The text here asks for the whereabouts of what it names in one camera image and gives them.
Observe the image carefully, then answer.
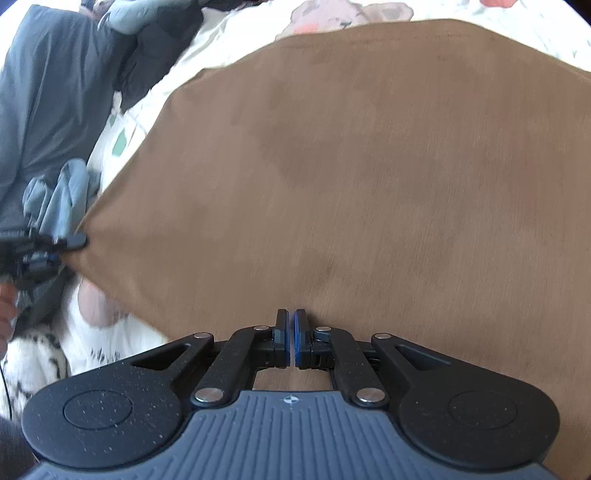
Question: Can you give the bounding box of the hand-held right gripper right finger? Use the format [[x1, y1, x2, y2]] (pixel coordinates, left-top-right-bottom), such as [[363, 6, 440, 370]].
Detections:
[[294, 308, 451, 408]]

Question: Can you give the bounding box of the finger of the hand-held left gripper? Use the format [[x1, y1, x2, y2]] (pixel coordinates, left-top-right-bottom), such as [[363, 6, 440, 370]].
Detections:
[[52, 233, 89, 253], [25, 251, 64, 274]]

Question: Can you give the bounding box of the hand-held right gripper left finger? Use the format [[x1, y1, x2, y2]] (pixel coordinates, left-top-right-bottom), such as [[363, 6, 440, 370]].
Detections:
[[131, 308, 293, 409]]

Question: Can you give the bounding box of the brown printed t-shirt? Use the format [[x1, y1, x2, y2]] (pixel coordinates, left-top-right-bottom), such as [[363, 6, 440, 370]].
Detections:
[[60, 18, 591, 462]]

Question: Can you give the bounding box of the person's left hand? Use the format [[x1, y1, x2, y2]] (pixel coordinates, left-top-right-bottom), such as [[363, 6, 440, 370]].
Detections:
[[0, 282, 21, 345]]

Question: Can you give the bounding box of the blue denim shirt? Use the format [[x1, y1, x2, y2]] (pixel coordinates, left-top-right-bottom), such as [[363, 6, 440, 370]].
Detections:
[[22, 158, 103, 241]]

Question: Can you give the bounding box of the white fluffy black-spotted blanket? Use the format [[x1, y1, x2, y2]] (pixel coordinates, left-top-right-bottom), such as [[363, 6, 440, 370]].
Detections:
[[0, 322, 75, 417]]

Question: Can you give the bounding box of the dark grey cloth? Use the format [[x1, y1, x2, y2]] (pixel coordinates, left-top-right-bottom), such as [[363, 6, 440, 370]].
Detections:
[[0, 4, 140, 232]]

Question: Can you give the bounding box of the white bear-print blanket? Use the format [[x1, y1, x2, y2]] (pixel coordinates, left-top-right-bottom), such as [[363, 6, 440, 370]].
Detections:
[[60, 0, 591, 371]]

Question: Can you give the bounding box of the black jacket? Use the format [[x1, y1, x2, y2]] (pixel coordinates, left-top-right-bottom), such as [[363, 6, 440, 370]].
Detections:
[[113, 0, 279, 112]]

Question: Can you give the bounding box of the grey neck pillow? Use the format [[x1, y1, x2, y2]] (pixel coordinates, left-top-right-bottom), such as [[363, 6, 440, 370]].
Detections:
[[95, 0, 205, 36]]

